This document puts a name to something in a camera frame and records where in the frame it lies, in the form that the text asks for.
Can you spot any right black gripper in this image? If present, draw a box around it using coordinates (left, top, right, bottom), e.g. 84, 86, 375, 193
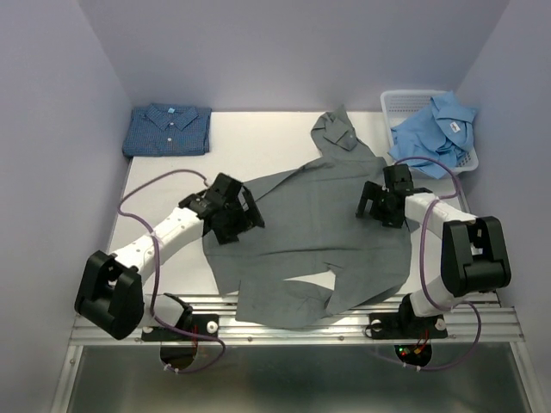
355, 181, 403, 227

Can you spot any grey long sleeve shirt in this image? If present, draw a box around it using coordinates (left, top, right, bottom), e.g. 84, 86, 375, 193
202, 108, 412, 329

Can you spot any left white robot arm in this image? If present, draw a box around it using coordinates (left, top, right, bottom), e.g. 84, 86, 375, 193
74, 173, 265, 340

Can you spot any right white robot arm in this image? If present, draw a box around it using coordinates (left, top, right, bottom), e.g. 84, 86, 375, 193
356, 164, 511, 340

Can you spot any light blue shirt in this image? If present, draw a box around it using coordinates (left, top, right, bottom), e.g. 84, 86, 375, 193
389, 91, 478, 179

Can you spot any folded blue checkered shirt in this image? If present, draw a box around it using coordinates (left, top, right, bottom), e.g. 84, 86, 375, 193
121, 103, 212, 158

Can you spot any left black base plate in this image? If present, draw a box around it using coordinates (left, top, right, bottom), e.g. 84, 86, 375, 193
140, 313, 220, 343

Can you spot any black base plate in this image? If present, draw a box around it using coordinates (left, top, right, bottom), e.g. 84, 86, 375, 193
365, 312, 448, 340
140, 313, 220, 343

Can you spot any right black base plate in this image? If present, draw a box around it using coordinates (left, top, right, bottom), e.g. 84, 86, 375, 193
365, 312, 448, 340

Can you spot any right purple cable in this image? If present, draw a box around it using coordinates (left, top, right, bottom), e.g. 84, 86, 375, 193
374, 155, 482, 373

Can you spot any aluminium mounting rail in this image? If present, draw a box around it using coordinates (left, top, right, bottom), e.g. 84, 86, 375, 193
68, 171, 527, 345

